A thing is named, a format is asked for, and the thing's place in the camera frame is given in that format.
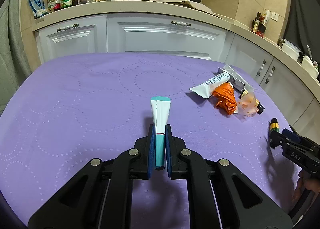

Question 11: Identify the clear pink plastic wrapper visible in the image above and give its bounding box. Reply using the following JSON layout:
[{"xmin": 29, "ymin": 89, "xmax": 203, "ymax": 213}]
[{"xmin": 237, "ymin": 92, "xmax": 258, "ymax": 117}]

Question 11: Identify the red black box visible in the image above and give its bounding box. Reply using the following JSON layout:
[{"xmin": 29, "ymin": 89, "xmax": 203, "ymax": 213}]
[{"xmin": 256, "ymin": 22, "xmax": 266, "ymax": 37}]

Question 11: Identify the white bowl with spoon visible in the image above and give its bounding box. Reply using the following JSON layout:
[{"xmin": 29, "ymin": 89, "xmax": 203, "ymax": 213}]
[{"xmin": 302, "ymin": 45, "xmax": 319, "ymax": 79}]

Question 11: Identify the teal white tube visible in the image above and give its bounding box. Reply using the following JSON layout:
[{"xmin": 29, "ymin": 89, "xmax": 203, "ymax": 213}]
[{"xmin": 151, "ymin": 96, "xmax": 171, "ymax": 169}]

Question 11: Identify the white blue tube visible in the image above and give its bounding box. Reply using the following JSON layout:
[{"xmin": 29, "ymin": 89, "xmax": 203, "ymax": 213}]
[{"xmin": 189, "ymin": 72, "xmax": 231, "ymax": 99}]

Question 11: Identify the purple tablecloth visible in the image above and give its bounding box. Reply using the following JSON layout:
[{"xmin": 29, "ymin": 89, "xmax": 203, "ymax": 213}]
[{"xmin": 1, "ymin": 53, "xmax": 299, "ymax": 224}]

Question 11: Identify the white storage container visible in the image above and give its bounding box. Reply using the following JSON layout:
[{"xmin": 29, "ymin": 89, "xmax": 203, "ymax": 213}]
[{"xmin": 281, "ymin": 39, "xmax": 300, "ymax": 61}]

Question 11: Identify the black curtain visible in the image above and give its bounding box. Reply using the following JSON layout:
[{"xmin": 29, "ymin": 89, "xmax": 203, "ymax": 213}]
[{"xmin": 284, "ymin": 0, "xmax": 319, "ymax": 62}]

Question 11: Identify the blue white bag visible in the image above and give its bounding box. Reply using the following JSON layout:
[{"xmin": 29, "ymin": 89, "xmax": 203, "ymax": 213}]
[{"xmin": 28, "ymin": 0, "xmax": 47, "ymax": 19}]

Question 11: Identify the green yellow black tube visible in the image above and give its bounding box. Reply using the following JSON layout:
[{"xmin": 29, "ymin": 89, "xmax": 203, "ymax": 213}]
[{"xmin": 268, "ymin": 118, "xmax": 280, "ymax": 142}]

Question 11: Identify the right human hand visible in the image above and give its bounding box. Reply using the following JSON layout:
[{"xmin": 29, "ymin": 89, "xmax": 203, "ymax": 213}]
[{"xmin": 293, "ymin": 170, "xmax": 320, "ymax": 202}]

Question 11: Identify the dark soy sauce bottle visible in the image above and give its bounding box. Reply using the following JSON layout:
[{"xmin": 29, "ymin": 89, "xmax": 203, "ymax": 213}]
[{"xmin": 252, "ymin": 12, "xmax": 261, "ymax": 33}]

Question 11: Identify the orange wrapper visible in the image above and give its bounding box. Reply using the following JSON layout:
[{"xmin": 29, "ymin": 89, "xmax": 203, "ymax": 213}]
[{"xmin": 212, "ymin": 82, "xmax": 237, "ymax": 115}]

